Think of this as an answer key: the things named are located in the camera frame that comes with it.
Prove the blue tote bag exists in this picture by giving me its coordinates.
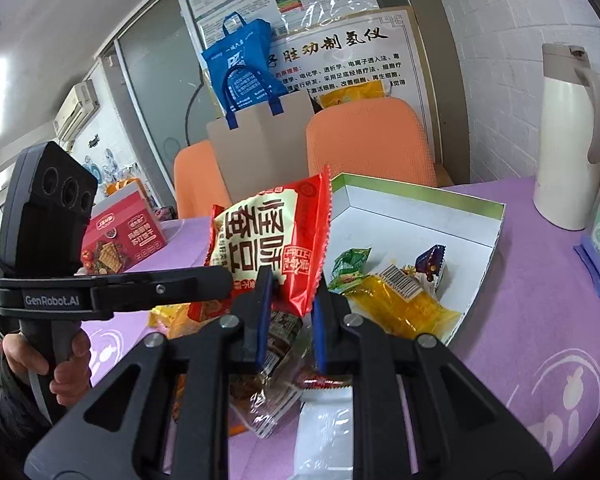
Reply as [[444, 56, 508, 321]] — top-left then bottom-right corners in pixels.
[[201, 11, 288, 128]]

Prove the green snack packet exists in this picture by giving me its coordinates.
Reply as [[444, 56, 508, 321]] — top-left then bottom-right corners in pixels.
[[327, 246, 373, 293]]

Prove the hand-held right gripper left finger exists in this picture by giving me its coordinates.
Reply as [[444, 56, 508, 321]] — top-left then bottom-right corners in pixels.
[[24, 266, 276, 480]]

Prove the white thermos jug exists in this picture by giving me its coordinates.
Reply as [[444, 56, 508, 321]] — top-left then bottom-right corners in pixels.
[[532, 42, 600, 231]]

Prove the dark purple small snack packet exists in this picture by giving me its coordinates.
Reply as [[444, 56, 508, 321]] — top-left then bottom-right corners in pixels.
[[412, 244, 448, 298]]

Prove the red food box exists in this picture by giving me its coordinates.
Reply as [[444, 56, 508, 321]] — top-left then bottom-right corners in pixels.
[[80, 180, 168, 276]]

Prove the white air conditioner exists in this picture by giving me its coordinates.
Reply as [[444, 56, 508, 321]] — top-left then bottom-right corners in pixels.
[[52, 79, 101, 143]]

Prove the green-edged white cardboard box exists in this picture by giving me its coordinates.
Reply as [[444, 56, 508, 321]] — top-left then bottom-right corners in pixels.
[[325, 172, 507, 348]]

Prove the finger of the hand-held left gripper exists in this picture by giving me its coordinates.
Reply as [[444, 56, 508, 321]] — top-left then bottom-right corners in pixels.
[[111, 265, 234, 319]]

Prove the orange chair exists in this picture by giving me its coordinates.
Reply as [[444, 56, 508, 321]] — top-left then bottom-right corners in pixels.
[[173, 140, 233, 221], [306, 97, 438, 188]]

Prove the person's left forearm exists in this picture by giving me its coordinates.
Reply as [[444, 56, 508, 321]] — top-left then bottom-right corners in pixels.
[[0, 355, 56, 480]]

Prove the white framed text poster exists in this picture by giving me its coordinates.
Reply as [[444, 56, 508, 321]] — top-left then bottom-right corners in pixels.
[[267, 6, 453, 171]]

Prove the yellow transparent snack packet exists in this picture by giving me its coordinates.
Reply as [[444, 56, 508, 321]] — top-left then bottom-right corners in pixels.
[[342, 262, 463, 338]]

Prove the clear packet with black label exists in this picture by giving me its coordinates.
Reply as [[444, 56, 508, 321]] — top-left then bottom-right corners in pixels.
[[230, 310, 313, 438]]

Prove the brown cardboard sheet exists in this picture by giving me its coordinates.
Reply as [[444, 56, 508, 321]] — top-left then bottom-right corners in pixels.
[[206, 92, 316, 211]]

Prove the yellow packet on chair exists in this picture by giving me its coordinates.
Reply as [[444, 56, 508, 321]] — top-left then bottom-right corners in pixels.
[[320, 80, 387, 108]]

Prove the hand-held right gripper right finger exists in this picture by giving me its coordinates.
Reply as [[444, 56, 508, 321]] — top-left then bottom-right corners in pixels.
[[311, 287, 553, 480]]

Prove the purple tissue packet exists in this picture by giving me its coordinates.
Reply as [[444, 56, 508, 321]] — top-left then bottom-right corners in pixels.
[[573, 242, 600, 328]]

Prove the person's left hand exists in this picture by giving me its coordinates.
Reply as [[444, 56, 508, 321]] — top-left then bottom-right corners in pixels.
[[2, 330, 92, 411]]

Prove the red cracker snack packet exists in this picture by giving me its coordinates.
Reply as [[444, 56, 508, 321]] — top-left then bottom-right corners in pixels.
[[186, 297, 241, 325]]

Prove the red and white snack packet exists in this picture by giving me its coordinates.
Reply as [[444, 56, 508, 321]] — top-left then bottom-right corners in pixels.
[[203, 164, 333, 317]]

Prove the purple tablecloth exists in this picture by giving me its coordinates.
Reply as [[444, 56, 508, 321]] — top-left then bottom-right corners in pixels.
[[80, 175, 600, 480]]

